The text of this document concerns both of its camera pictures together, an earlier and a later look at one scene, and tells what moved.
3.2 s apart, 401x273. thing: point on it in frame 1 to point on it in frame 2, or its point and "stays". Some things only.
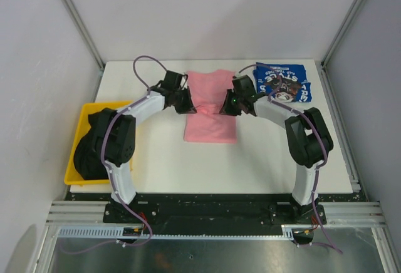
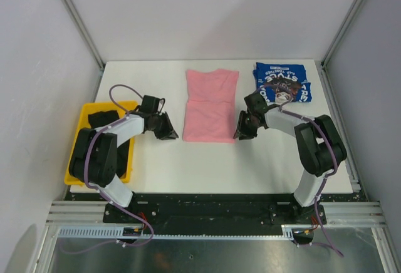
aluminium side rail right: x=356 y=183 stays
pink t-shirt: x=209 y=90 stays
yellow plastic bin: x=72 y=176 stays
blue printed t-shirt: x=295 y=87 stays
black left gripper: x=188 y=108 to x=168 y=133
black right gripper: x=227 y=109 to x=242 y=130
